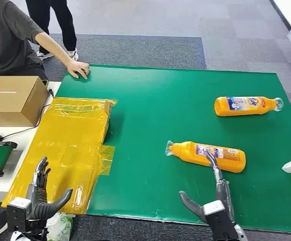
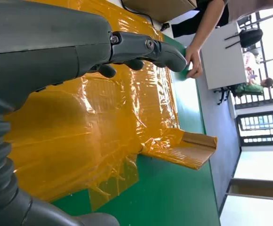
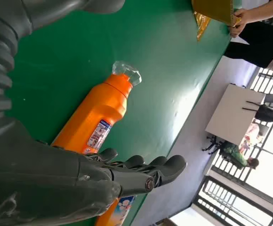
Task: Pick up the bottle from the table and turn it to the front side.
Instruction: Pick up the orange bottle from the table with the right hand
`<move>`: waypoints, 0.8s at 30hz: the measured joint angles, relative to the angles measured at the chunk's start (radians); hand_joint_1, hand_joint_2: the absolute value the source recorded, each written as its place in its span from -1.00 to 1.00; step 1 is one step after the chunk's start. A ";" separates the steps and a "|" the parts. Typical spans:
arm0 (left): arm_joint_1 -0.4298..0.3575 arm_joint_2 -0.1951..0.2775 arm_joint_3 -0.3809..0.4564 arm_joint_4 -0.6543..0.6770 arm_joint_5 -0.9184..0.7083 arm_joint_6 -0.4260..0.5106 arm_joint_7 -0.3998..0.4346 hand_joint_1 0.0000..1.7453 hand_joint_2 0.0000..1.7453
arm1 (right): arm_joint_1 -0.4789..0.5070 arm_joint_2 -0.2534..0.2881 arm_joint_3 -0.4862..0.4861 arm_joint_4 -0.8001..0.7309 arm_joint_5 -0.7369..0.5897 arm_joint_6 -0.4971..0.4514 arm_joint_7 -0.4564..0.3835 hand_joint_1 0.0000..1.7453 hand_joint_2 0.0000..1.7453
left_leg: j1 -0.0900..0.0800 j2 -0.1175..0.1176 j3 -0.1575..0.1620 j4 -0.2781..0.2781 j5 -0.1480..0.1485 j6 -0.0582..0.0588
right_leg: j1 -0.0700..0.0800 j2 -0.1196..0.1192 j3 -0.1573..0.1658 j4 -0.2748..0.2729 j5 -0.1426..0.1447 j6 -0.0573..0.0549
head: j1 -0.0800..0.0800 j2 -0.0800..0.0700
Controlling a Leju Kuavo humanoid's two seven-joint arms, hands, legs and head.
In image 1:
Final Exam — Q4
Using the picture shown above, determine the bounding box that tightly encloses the yellow plastic wrapped board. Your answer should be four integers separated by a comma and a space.
1, 97, 118, 215

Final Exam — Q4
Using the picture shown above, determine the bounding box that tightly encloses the orange bottle with white label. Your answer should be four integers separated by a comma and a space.
165, 140, 246, 174

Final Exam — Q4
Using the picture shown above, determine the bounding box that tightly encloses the green table mat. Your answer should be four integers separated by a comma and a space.
56, 65, 291, 233

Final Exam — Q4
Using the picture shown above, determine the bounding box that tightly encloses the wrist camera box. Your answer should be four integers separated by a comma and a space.
202, 200, 240, 241
6, 197, 33, 233

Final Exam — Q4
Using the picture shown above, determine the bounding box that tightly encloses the person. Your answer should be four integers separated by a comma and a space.
0, 0, 48, 80
25, 0, 79, 62

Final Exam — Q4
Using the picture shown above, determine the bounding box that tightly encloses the white green plastic bag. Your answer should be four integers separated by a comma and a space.
46, 212, 74, 241

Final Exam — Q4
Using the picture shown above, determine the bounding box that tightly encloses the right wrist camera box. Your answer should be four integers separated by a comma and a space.
202, 200, 240, 241

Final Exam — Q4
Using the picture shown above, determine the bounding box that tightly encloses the person's hand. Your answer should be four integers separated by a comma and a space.
66, 60, 91, 80

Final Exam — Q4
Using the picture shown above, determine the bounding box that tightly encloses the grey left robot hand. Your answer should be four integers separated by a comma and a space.
26, 157, 73, 221

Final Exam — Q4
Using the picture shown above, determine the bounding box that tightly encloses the orange bottle with blue label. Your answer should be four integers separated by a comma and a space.
213, 96, 284, 117

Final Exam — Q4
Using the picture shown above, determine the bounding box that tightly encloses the brown cardboard box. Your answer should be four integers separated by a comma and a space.
0, 75, 49, 128

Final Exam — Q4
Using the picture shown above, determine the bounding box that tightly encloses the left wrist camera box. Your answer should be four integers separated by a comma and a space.
6, 197, 33, 233

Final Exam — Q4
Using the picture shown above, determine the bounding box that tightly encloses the thin black cable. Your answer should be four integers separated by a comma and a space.
0, 88, 54, 143

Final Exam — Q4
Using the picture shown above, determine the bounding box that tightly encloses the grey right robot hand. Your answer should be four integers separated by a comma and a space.
179, 151, 236, 223

